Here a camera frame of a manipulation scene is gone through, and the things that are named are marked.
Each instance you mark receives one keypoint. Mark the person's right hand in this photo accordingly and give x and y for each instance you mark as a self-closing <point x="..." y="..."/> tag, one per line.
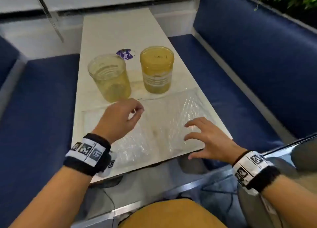
<point x="218" y="143"/>

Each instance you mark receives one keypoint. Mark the person's left hand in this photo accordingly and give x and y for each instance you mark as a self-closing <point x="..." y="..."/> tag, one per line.
<point x="115" y="118"/>

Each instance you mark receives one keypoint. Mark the person's left fingers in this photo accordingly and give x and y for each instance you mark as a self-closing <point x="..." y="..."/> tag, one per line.
<point x="137" y="108"/>

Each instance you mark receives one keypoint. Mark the person's right thumb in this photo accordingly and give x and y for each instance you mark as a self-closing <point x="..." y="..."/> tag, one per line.
<point x="197" y="155"/>

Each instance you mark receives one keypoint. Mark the person's left forearm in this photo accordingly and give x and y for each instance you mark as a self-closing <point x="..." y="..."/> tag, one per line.
<point x="52" y="198"/>

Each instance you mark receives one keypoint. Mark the person's right forearm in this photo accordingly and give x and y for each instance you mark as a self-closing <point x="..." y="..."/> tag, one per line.
<point x="289" y="200"/>

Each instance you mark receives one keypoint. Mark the clear plastic wrap sheet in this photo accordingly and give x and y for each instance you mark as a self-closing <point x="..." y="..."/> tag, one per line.
<point x="168" y="121"/>

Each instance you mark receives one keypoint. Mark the clear open plastic cup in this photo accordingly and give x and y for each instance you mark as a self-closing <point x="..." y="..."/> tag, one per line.
<point x="111" y="81"/>

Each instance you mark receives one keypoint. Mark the yellow plastic cup with lid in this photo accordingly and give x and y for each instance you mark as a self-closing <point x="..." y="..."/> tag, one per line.
<point x="156" y="71"/>

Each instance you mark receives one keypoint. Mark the purple round sticker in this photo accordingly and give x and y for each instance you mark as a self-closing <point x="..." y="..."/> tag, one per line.
<point x="125" y="53"/>

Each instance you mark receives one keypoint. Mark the black wristband with marker tags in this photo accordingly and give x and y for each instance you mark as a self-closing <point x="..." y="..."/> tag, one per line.
<point x="86" y="154"/>
<point x="255" y="172"/>

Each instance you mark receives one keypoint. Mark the yellow shirt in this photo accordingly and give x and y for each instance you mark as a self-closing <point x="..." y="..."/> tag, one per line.
<point x="173" y="214"/>

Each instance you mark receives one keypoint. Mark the blue bench seat cushion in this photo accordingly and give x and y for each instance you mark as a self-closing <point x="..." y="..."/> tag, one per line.
<point x="223" y="94"/>
<point x="34" y="126"/>

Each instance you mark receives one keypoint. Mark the grey trousers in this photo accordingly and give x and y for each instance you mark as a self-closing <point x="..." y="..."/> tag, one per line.
<point x="302" y="161"/>

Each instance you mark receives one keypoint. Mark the blue bench backrest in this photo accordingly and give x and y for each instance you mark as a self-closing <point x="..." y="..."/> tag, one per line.
<point x="260" y="51"/>

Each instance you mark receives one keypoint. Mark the metal pole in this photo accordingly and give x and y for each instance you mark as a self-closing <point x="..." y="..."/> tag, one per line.
<point x="47" y="12"/>

